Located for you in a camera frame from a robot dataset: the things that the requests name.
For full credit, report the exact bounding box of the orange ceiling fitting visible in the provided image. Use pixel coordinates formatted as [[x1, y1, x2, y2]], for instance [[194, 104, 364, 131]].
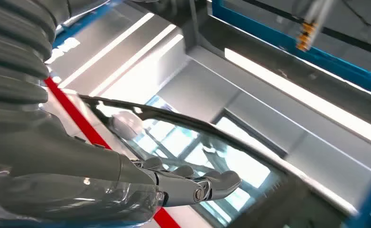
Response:
[[295, 21, 317, 52]]

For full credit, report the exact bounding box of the blue metal shelf rack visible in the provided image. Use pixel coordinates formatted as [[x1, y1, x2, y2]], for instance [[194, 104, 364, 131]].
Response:
[[52, 0, 371, 99]]

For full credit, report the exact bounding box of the white car with red stripe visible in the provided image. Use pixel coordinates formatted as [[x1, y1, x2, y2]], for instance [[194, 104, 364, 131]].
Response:
[[39, 72, 362, 228]]

